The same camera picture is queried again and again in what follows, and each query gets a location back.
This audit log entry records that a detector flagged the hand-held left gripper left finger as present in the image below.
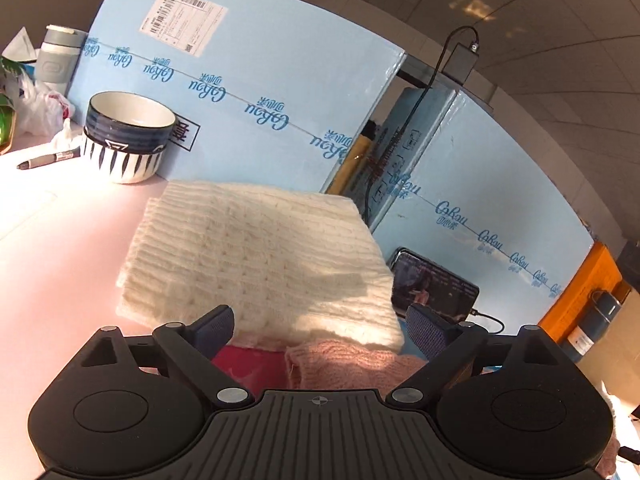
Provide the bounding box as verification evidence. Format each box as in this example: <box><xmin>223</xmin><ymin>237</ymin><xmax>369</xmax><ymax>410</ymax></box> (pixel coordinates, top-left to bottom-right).
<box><xmin>75</xmin><ymin>305</ymin><xmax>253</xmax><ymax>408</ymax></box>

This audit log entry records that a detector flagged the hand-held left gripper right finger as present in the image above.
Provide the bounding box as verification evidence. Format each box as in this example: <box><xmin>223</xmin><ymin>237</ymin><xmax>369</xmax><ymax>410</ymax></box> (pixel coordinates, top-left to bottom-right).
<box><xmin>385</xmin><ymin>304</ymin><xmax>576</xmax><ymax>405</ymax></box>

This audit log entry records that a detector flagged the pink knit sweater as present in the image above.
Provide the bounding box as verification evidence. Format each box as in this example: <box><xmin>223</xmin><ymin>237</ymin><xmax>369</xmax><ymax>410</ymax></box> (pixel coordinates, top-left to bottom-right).
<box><xmin>284</xmin><ymin>339</ymin><xmax>431</xmax><ymax>392</ymax></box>

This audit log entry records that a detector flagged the white knit sweater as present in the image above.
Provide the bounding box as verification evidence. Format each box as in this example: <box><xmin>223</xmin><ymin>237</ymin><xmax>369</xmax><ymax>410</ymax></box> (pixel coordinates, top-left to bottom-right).
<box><xmin>116</xmin><ymin>180</ymin><xmax>405</xmax><ymax>352</ymax></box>

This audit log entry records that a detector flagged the black smartphone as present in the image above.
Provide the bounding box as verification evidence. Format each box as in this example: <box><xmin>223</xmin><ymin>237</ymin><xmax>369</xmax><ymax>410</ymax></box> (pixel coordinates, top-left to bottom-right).
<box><xmin>390</xmin><ymin>247</ymin><xmax>481</xmax><ymax>325</ymax></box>

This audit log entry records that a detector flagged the red cloth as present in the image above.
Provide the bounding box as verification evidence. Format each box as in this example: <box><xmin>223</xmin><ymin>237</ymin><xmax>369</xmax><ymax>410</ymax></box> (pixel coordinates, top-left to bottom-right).
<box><xmin>212</xmin><ymin>344</ymin><xmax>291</xmax><ymax>396</ymax></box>

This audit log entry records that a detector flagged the dark blue vacuum bottle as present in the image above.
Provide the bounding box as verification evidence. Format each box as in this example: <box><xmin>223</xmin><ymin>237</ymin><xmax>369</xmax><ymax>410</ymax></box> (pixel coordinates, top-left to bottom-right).
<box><xmin>560</xmin><ymin>290</ymin><xmax>623</xmax><ymax>363</ymax></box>

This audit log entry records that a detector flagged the orange carton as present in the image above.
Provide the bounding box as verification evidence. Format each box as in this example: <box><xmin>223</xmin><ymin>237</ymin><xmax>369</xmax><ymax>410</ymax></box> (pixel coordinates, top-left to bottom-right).
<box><xmin>537</xmin><ymin>242</ymin><xmax>632</xmax><ymax>341</ymax></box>

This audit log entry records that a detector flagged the yellow pack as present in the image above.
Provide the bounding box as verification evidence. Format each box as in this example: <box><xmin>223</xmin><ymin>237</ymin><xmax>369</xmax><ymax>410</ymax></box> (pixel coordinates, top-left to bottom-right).
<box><xmin>327</xmin><ymin>121</ymin><xmax>375</xmax><ymax>195</ymax></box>

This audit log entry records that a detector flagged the blue white striped bowl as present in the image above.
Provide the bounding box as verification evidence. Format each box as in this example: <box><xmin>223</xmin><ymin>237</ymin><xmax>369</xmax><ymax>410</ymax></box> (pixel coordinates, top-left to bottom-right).
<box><xmin>81</xmin><ymin>127</ymin><xmax>168</xmax><ymax>184</ymax></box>

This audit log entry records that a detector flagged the dark blue ceramic bowl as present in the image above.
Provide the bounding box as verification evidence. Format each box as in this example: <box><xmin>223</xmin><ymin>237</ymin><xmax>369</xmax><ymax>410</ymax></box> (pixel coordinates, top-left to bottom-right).
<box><xmin>84</xmin><ymin>91</ymin><xmax>177</xmax><ymax>156</ymax></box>

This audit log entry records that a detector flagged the grey marker pen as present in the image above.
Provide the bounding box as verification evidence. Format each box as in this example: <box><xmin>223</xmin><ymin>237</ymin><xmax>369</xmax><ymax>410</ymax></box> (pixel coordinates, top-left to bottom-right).
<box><xmin>16</xmin><ymin>147</ymin><xmax>81</xmax><ymax>171</ymax></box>

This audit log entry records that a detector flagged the crumpled white tissue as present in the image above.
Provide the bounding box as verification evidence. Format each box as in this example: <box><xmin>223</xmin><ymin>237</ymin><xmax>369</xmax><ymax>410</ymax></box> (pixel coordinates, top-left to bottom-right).
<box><xmin>50</xmin><ymin>119</ymin><xmax>83</xmax><ymax>153</ymax></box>

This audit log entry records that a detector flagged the black power adapter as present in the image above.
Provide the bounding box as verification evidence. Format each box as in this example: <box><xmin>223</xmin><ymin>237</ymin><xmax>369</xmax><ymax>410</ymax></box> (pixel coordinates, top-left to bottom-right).
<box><xmin>440</xmin><ymin>42</ymin><xmax>482</xmax><ymax>82</ymax></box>

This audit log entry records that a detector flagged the white plastic bag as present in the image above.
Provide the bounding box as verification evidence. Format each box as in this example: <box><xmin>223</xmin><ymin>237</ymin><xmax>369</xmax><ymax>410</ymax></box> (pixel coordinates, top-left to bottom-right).
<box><xmin>15</xmin><ymin>67</ymin><xmax>76</xmax><ymax>137</ymax></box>

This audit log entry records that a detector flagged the light blue carton white label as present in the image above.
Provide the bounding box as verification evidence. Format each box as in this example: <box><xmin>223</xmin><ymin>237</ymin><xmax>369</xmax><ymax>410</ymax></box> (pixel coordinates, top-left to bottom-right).
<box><xmin>65</xmin><ymin>0</ymin><xmax>407</xmax><ymax>196</ymax></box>

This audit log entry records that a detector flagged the green packet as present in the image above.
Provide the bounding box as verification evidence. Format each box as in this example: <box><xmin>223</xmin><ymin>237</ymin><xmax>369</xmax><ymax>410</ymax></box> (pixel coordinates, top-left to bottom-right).
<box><xmin>0</xmin><ymin>57</ymin><xmax>21</xmax><ymax>156</ymax></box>

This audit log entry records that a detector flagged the grey white tumbler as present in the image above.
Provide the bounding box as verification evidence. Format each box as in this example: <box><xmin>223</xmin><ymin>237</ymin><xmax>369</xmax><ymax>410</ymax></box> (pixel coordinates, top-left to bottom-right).
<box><xmin>39</xmin><ymin>25</ymin><xmax>88</xmax><ymax>97</ymax></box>

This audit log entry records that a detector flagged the white tissue sheet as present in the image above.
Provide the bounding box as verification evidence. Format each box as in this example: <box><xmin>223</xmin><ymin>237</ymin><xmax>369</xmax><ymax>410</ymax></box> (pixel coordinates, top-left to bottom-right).
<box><xmin>2</xmin><ymin>27</ymin><xmax>40</xmax><ymax>63</ymax></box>

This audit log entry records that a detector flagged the black phone cable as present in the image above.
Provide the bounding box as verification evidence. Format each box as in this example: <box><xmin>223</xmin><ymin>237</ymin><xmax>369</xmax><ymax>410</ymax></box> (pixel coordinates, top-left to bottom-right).
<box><xmin>467</xmin><ymin>310</ymin><xmax>506</xmax><ymax>335</ymax></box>

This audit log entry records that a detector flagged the black adapter cable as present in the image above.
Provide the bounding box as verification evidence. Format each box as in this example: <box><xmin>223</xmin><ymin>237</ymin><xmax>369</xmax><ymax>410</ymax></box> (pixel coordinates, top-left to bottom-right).
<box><xmin>362</xmin><ymin>26</ymin><xmax>481</xmax><ymax>226</ymax></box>

